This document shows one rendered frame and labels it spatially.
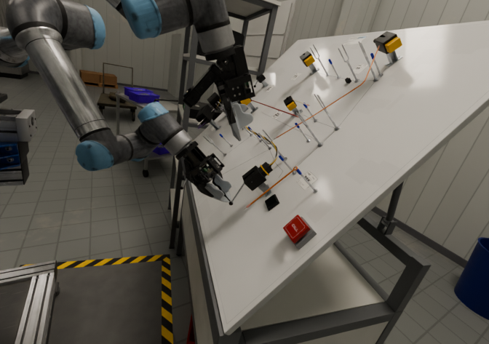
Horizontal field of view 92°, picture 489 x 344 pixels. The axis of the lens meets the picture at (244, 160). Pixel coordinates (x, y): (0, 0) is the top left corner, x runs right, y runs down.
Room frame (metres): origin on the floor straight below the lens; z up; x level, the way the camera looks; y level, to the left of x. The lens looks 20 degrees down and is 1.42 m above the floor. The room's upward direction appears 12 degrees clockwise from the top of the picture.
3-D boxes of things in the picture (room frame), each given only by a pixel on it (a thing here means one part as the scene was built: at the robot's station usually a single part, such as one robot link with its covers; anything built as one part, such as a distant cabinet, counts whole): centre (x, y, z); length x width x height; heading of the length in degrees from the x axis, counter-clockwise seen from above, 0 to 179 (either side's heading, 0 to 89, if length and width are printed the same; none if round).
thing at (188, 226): (1.18, 0.25, 0.60); 0.55 x 0.02 x 0.39; 22
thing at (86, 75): (8.18, 5.48, 0.20); 1.14 x 0.82 x 0.40; 124
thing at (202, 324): (0.67, 0.05, 0.60); 0.55 x 0.03 x 0.39; 22
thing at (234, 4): (1.86, 0.33, 0.92); 0.61 x 0.50 x 1.85; 22
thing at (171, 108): (2.97, 1.29, 0.49); 1.04 x 0.61 x 0.98; 47
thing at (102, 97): (5.05, 2.96, 0.50); 1.26 x 0.74 x 0.99; 27
